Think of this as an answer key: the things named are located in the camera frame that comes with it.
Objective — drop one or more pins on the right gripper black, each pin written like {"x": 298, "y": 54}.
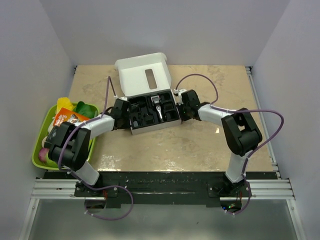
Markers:
{"x": 183, "y": 118}

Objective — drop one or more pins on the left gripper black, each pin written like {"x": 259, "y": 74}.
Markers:
{"x": 127, "y": 125}

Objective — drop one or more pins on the black silver hair clipper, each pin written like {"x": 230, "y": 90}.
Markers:
{"x": 156, "y": 102}

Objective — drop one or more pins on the white cardboard box lid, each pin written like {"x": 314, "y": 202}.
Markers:
{"x": 144, "y": 74}

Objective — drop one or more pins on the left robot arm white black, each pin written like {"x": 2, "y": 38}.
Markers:
{"x": 68, "y": 143}

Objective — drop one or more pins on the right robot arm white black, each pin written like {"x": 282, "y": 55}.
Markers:
{"x": 241, "y": 132}

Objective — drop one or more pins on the black plastic insert tray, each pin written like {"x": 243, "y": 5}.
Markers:
{"x": 143, "y": 116}

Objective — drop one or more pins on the green plush toy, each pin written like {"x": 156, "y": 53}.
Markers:
{"x": 85, "y": 109}

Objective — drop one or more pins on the orange razor package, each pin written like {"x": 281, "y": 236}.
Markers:
{"x": 66, "y": 115}

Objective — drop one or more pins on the yellow plush toy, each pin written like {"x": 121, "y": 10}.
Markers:
{"x": 64, "y": 102}

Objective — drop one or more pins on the black product box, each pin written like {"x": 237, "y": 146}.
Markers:
{"x": 50, "y": 139}

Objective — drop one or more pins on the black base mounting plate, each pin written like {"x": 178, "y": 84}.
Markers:
{"x": 160, "y": 188}

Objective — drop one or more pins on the pink ball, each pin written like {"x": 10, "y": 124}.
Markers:
{"x": 43, "y": 155}

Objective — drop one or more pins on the green plastic tray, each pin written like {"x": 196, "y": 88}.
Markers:
{"x": 46, "y": 125}

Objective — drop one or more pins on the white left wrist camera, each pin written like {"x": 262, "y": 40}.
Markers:
{"x": 124, "y": 98}

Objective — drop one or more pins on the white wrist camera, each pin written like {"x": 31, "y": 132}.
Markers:
{"x": 124, "y": 98}
{"x": 178, "y": 92}

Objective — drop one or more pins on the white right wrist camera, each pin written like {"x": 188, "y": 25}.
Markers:
{"x": 178, "y": 92}

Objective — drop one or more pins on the aluminium frame rail left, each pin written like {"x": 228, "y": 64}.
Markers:
{"x": 46, "y": 189}

